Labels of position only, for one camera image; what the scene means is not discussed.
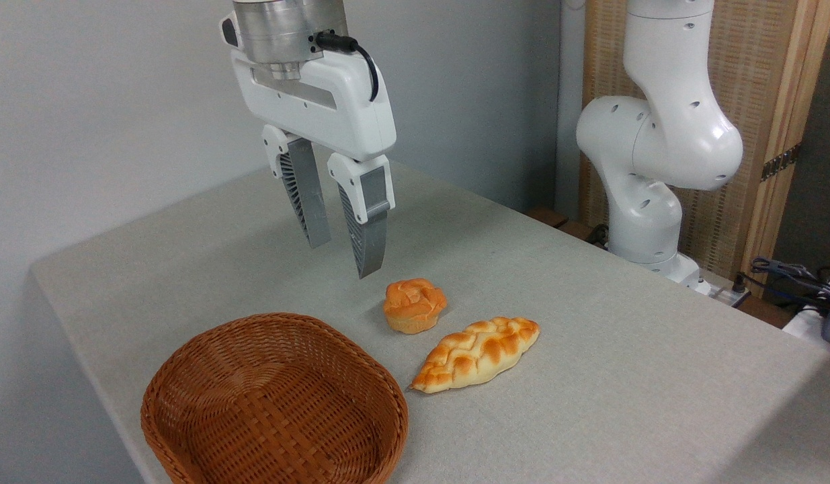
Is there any grey tablecloth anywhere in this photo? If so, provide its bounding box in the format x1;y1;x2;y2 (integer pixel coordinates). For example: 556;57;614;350
30;159;830;484

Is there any wooden woven folding screen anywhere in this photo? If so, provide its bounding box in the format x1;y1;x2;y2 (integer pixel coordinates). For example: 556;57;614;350
579;0;830;298

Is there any dark metal screen hinge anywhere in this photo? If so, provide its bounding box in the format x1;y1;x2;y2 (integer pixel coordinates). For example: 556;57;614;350
760;142;802;183

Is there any long braided bread loaf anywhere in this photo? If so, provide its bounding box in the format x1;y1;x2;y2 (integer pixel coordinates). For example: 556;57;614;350
408;315;542;395

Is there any brown wicker basket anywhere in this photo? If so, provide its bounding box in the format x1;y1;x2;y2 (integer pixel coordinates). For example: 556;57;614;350
140;311;410;484

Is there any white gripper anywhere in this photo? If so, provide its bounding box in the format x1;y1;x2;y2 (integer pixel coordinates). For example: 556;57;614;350
229;48;397;280

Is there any bundle of dark cables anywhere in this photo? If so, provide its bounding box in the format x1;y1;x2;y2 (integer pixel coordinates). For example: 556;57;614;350
733;255;830;318

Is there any round knotted bread roll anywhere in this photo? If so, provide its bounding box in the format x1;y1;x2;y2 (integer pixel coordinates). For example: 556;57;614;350
382;277;449;335

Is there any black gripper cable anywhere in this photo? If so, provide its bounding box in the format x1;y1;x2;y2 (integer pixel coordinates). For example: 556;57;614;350
313;31;381;104

